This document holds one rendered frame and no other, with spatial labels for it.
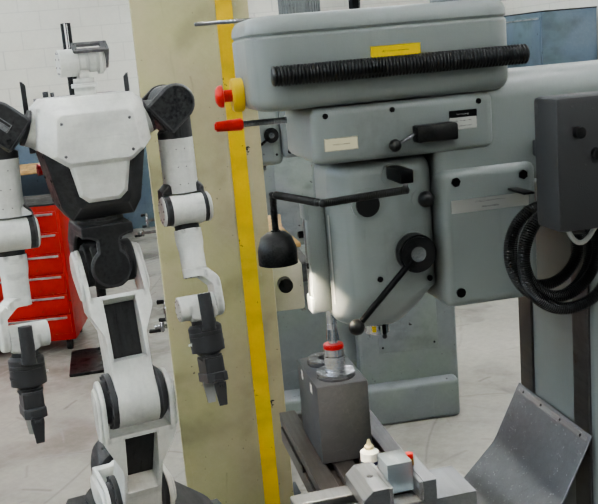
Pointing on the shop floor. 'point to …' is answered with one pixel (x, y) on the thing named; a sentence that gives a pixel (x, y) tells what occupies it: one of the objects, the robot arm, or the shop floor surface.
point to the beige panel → (219, 261)
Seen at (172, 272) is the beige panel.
